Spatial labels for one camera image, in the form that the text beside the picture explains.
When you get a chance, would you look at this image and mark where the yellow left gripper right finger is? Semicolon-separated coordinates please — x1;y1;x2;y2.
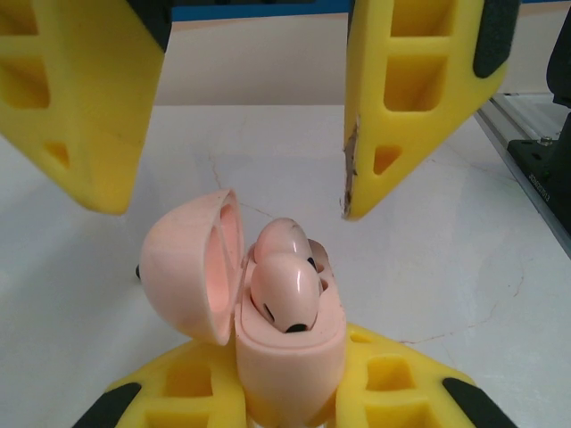
329;322;514;428

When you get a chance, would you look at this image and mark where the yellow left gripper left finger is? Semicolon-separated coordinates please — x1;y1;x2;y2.
73;339;245;428

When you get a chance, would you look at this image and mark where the pink earbud charging case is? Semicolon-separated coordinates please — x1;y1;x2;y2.
138;187;347;428

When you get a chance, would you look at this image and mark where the pink wireless earbud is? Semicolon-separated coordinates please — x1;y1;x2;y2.
249;253;322;335
254;217;323;268

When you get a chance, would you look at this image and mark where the long aluminium base rail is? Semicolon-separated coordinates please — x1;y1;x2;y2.
475;93;571;259

